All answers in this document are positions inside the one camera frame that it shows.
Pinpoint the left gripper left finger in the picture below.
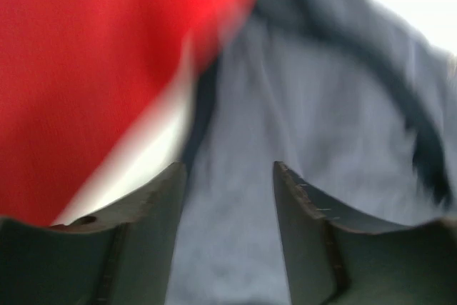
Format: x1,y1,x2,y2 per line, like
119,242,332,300
1,163,186,304

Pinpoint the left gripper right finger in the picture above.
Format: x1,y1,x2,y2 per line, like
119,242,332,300
273,161,456,305

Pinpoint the blue graphic tank top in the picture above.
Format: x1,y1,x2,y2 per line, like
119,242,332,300
166,0,456,304

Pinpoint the red tank top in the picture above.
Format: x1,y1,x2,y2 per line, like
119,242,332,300
1,0,254,226

